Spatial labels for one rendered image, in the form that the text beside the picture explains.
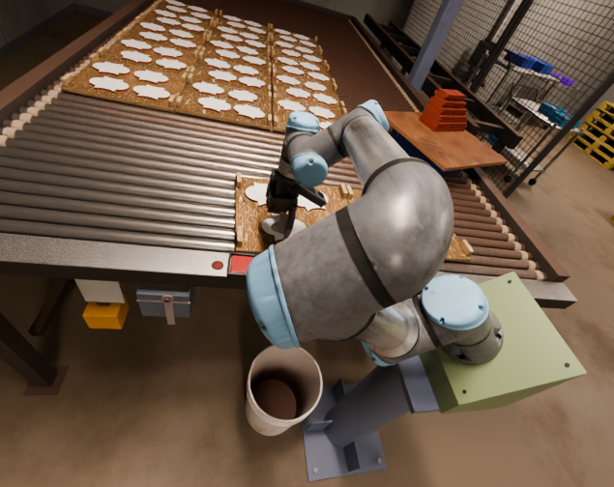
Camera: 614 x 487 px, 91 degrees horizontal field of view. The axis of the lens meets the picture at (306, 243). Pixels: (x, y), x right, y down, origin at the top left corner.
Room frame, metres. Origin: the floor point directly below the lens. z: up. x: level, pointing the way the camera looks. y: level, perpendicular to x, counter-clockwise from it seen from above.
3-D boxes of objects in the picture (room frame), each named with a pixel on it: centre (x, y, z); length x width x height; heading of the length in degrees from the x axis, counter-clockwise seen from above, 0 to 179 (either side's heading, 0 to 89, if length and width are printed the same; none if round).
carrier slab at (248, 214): (0.78, 0.06, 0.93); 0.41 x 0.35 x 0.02; 114
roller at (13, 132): (1.01, 0.14, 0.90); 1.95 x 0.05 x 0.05; 110
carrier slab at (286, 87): (1.86, 0.31, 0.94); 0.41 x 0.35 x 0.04; 110
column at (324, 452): (0.48, -0.46, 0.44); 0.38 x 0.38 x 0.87; 23
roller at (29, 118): (1.11, 0.18, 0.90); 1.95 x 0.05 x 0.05; 110
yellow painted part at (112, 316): (0.37, 0.50, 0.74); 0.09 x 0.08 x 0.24; 110
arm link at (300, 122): (0.68, 0.10, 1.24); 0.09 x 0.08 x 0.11; 24
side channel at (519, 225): (2.85, -0.27, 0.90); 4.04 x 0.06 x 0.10; 20
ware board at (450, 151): (1.63, -0.47, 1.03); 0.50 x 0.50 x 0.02; 42
